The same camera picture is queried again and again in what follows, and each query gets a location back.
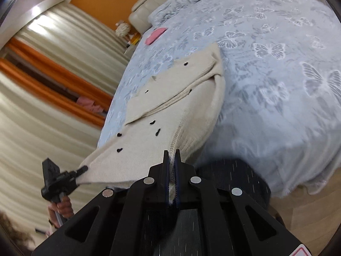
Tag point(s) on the cream pleated curtain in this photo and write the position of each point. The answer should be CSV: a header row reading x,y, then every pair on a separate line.
x,y
62,54

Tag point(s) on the pink folded cloth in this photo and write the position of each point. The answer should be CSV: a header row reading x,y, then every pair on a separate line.
x,y
155,35

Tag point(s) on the cream knit heart sweater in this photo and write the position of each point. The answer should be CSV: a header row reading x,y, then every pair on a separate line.
x,y
176,110

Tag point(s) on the person left hand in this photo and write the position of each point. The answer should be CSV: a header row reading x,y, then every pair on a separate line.
x,y
64,208

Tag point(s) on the butterfly print bed cover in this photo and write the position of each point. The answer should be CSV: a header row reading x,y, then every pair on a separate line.
x,y
281,58

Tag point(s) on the butterfly print pillow left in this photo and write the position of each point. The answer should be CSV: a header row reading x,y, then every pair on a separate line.
x,y
166,11

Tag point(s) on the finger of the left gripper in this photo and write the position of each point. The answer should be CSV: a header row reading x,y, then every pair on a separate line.
x,y
79,171

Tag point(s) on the beige padded headboard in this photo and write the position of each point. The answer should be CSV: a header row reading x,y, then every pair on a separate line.
x,y
140,13

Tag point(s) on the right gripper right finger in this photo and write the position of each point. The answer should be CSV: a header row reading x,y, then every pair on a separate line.
x,y
232,223

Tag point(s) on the pink clothes in closet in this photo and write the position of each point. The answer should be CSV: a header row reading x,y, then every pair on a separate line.
x,y
89,104

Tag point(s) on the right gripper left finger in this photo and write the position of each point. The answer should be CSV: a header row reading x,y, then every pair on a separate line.
x,y
124,223

